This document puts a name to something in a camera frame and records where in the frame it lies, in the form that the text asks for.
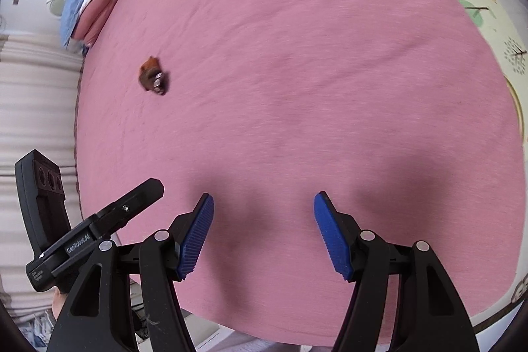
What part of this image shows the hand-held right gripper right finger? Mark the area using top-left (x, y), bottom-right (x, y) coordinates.
top-left (313, 191), bottom-right (481, 352)

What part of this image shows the white curtain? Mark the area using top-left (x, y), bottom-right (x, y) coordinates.
top-left (0, 31), bottom-right (83, 326)

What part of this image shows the pink pillow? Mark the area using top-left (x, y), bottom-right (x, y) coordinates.
top-left (74, 0), bottom-right (124, 48)

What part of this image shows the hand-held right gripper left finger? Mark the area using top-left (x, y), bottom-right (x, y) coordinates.
top-left (47, 193), bottom-right (215, 352)

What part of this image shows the pink blanket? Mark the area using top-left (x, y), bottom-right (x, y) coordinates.
top-left (74, 0), bottom-right (525, 346)

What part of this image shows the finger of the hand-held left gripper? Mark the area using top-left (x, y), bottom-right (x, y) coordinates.
top-left (96, 178), bottom-right (165, 240)

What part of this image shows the small dark brown toy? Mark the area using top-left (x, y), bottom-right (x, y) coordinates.
top-left (138, 56), bottom-right (168, 96)

